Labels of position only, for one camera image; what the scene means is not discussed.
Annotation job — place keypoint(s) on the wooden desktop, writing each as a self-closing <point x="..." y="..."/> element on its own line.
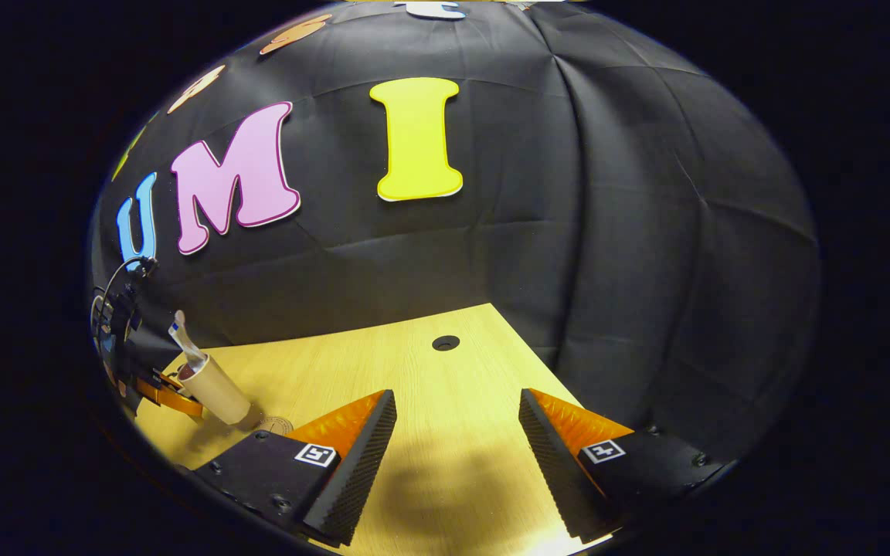
<point x="414" y="371"/>

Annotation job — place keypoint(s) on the white toothpaste tube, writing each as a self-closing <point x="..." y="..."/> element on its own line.
<point x="188" y="347"/>

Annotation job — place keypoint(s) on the beige cup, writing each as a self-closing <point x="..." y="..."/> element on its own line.
<point x="217" y="390"/>

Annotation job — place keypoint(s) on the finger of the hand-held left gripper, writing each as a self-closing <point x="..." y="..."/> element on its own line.
<point x="174" y="401"/>

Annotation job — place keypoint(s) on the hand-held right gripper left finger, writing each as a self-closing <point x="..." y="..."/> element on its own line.
<point x="360" y="471"/>

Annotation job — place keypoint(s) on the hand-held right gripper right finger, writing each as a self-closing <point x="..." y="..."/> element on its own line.
<point x="557" y="471"/>

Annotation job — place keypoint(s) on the round cork coaster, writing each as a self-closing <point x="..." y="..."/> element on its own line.
<point x="275" y="425"/>

